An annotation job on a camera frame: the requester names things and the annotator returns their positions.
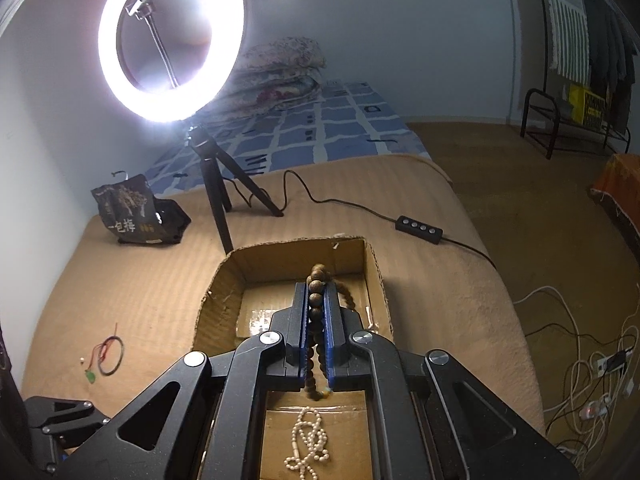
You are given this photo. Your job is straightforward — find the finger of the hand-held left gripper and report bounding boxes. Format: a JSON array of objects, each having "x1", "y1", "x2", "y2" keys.
[{"x1": 22, "y1": 395, "x2": 112, "y2": 480}]

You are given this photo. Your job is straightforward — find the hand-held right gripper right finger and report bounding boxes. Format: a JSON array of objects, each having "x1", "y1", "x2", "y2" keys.
[{"x1": 324, "y1": 283, "x2": 582, "y2": 480}]

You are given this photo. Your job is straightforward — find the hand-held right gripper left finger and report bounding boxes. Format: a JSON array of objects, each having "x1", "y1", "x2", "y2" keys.
[{"x1": 55, "y1": 282, "x2": 307, "y2": 480}]

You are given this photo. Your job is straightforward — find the brown wooden bead bracelet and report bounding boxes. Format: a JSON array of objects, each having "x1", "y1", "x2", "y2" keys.
[{"x1": 302, "y1": 262, "x2": 357, "y2": 402}]

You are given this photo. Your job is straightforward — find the cardboard box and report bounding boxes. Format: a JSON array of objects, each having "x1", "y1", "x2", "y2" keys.
[{"x1": 191, "y1": 235, "x2": 396, "y2": 480}]

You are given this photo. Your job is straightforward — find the white pearl necklace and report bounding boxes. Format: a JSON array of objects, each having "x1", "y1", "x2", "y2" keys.
[{"x1": 283, "y1": 407, "x2": 332, "y2": 480}]

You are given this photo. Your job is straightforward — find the black inline remote control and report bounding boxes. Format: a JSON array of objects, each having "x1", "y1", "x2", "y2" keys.
[{"x1": 395, "y1": 215, "x2": 444, "y2": 247}]

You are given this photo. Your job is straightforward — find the tan blanket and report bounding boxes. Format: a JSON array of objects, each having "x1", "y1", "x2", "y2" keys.
[{"x1": 20, "y1": 152, "x2": 547, "y2": 438}]

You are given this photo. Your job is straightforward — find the black tripod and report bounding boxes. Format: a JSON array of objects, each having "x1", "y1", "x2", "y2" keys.
[{"x1": 186, "y1": 125, "x2": 285, "y2": 256}]

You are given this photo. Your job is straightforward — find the blue patterned bedsheet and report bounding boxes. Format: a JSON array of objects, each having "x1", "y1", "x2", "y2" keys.
[{"x1": 145, "y1": 79, "x2": 434, "y2": 197}]

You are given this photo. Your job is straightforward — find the black snack bag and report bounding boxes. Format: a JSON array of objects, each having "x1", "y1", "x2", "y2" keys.
[{"x1": 91, "y1": 174, "x2": 192, "y2": 247}]

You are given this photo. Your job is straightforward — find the stacked floral pillows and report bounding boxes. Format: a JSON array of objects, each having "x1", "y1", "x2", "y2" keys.
[{"x1": 210, "y1": 36, "x2": 328, "y2": 122}]

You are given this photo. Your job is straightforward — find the white power strip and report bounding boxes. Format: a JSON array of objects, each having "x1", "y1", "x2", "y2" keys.
[{"x1": 595, "y1": 350, "x2": 629, "y2": 374}]

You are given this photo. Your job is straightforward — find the black metal rack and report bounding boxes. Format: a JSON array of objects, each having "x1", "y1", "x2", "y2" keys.
[{"x1": 520, "y1": 88, "x2": 632, "y2": 160}]

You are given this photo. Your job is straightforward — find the orange cloth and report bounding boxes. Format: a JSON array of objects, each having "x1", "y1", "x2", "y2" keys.
[{"x1": 589, "y1": 152, "x2": 640, "y2": 262}]

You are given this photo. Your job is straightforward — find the yellow box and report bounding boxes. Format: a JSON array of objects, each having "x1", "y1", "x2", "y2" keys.
[{"x1": 569, "y1": 84, "x2": 609, "y2": 126}]

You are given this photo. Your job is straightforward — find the striped hanging towel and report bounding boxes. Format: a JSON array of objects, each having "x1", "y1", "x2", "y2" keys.
[{"x1": 542, "y1": 0, "x2": 592, "y2": 84}]

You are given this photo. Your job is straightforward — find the dark hanging clothes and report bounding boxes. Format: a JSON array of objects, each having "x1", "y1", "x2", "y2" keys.
[{"x1": 582, "y1": 0, "x2": 639, "y2": 92}]

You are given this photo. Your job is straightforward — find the red and black cord bracelet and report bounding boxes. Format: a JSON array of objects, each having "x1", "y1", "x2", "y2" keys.
[{"x1": 82, "y1": 322, "x2": 126, "y2": 376}]

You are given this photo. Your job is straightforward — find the black cable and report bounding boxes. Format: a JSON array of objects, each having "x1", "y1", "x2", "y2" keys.
[{"x1": 240, "y1": 170, "x2": 497, "y2": 269}]

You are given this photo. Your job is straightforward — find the tangle of white cables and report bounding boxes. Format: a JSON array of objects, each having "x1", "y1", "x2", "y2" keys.
[{"x1": 512, "y1": 285, "x2": 640, "y2": 463}]

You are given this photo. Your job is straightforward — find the white ring light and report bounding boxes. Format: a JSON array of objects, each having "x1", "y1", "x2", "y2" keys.
[{"x1": 97, "y1": 0, "x2": 246, "y2": 122}]

